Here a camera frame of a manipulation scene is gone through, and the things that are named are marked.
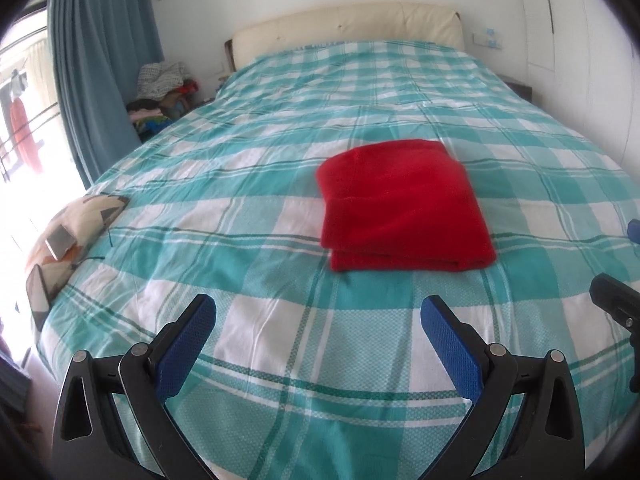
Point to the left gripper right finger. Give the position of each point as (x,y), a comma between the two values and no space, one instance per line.
(546,441)

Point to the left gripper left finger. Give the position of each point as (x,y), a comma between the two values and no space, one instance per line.
(89,441)

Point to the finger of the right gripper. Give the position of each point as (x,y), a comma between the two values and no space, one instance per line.
(617,299)
(633,231)

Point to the red knit sweater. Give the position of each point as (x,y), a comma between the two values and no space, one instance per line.
(401,205)

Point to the pile of clothes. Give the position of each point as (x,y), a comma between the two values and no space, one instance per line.
(165,93)

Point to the white wardrobe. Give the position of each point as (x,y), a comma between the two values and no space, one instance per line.
(584,70)

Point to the patterned pillow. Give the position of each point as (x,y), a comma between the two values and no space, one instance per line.
(63,246)

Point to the cream padded headboard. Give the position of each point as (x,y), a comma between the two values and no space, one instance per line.
(354,22)

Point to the teal plaid bed cover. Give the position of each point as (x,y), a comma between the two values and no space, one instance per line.
(312,374)

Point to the red hanging garment outside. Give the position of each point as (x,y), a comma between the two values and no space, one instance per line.
(23,141)

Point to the blue curtain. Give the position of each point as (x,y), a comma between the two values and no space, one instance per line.
(98,48)

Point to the white wall outlet panel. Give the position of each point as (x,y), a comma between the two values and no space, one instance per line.
(488,38)

